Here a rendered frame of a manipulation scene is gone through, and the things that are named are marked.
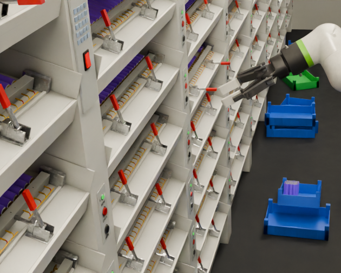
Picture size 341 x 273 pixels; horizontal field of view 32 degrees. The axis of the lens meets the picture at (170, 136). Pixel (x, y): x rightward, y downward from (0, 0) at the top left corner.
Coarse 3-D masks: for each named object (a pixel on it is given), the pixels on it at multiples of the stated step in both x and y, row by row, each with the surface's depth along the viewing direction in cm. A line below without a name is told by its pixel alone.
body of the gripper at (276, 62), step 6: (270, 60) 188; (276, 60) 186; (282, 60) 186; (270, 66) 190; (276, 66) 186; (282, 66) 186; (258, 72) 192; (270, 72) 187; (276, 72) 186; (282, 72) 186; (288, 72) 187; (264, 78) 188; (282, 78) 188
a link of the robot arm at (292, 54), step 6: (294, 42) 187; (288, 48) 186; (294, 48) 184; (282, 54) 186; (288, 54) 184; (294, 54) 184; (300, 54) 183; (288, 60) 184; (294, 60) 184; (300, 60) 184; (288, 66) 185; (294, 66) 185; (300, 66) 185; (306, 66) 185; (294, 72) 186; (300, 72) 188
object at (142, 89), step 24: (144, 48) 175; (168, 48) 173; (120, 72) 159; (144, 72) 167; (168, 72) 171; (120, 96) 148; (144, 96) 154; (120, 120) 135; (144, 120) 146; (120, 144) 132
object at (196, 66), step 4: (208, 48) 239; (204, 52) 234; (208, 52) 237; (212, 52) 240; (200, 56) 229; (204, 56) 230; (208, 56) 235; (200, 60) 226; (196, 64) 222; (200, 64) 224; (192, 68) 218; (196, 68) 219; (204, 68) 224; (192, 72) 215; (188, 76) 211; (192, 76) 212; (188, 80) 208; (196, 80) 213; (188, 84) 208
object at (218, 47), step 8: (208, 40) 243; (216, 40) 242; (216, 48) 243; (224, 48) 243; (216, 56) 240; (216, 64) 233; (200, 72) 223; (208, 72) 225; (216, 72) 235; (200, 80) 217; (208, 80) 218; (192, 96) 204; (200, 96) 205; (192, 104) 190; (192, 112) 196
